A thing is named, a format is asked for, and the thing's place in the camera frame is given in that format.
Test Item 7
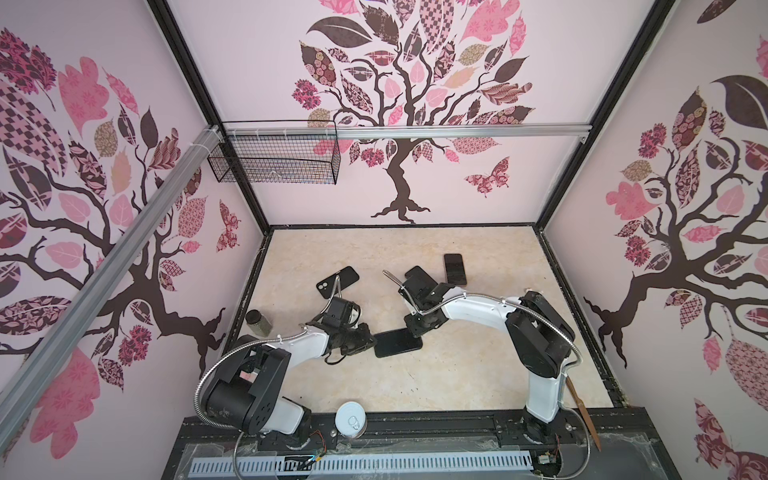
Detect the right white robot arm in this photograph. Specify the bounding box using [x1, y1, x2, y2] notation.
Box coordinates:
[398, 283, 584, 426]

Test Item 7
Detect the white slotted cable duct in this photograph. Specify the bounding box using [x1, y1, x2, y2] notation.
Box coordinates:
[188, 451, 533, 479]

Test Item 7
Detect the brown wooden stick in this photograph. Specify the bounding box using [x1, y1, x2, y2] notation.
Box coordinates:
[566, 377, 602, 451]

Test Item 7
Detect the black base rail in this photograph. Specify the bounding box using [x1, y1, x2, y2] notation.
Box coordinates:
[162, 407, 680, 479]

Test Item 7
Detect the black wire basket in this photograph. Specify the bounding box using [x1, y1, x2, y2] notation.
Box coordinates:
[208, 120, 341, 185]

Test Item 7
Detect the silver aluminium rail left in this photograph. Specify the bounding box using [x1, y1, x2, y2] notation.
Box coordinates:
[1, 125, 222, 448]

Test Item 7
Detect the glass spice jar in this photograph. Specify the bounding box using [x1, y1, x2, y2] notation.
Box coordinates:
[245, 309, 273, 338]

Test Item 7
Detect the black smartphone centre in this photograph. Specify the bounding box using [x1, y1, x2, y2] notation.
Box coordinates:
[403, 266, 438, 296]

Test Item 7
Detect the white round can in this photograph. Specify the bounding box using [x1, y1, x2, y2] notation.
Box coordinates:
[334, 401, 367, 439]

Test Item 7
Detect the black smartphone with silver frame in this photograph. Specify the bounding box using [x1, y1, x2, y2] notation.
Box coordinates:
[443, 253, 467, 286]

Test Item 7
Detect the silver aluminium rail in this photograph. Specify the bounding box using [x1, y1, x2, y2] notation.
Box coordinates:
[225, 123, 592, 140]
[1, 125, 222, 448]

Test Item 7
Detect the silver aluminium rail back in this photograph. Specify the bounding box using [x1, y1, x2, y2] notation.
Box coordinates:
[225, 123, 592, 140]

